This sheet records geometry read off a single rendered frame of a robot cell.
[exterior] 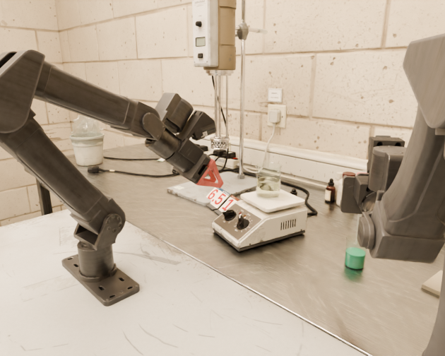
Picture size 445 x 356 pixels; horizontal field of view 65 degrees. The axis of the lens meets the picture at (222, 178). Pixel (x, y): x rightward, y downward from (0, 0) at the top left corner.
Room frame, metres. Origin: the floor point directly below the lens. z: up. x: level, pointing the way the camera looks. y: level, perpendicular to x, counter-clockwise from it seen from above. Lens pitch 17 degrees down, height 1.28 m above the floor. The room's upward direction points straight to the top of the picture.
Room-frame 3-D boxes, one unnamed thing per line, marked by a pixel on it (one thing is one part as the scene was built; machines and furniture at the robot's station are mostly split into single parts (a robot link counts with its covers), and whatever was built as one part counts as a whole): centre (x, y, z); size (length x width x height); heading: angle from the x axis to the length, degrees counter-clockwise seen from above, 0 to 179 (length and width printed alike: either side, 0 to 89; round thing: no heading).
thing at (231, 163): (1.54, 0.08, 0.92); 0.40 x 0.06 x 0.04; 45
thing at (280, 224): (0.80, -0.10, 0.94); 0.22 x 0.13 x 0.08; 119
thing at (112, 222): (0.61, 0.24, 1.00); 0.09 x 0.06 x 0.06; 50
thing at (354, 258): (0.64, -0.27, 0.93); 0.04 x 0.04 x 0.06
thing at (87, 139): (1.49, 0.59, 1.01); 0.14 x 0.14 x 0.21
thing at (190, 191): (1.15, 0.02, 0.91); 0.30 x 0.20 x 0.01; 135
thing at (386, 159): (0.44, -0.23, 1.13); 0.12 x 0.09 x 0.12; 169
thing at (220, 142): (1.16, 0.01, 1.17); 0.07 x 0.07 x 0.25
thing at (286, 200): (0.81, -0.12, 0.98); 0.12 x 0.12 x 0.01; 29
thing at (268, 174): (0.82, -0.11, 1.03); 0.07 x 0.06 x 0.08; 118
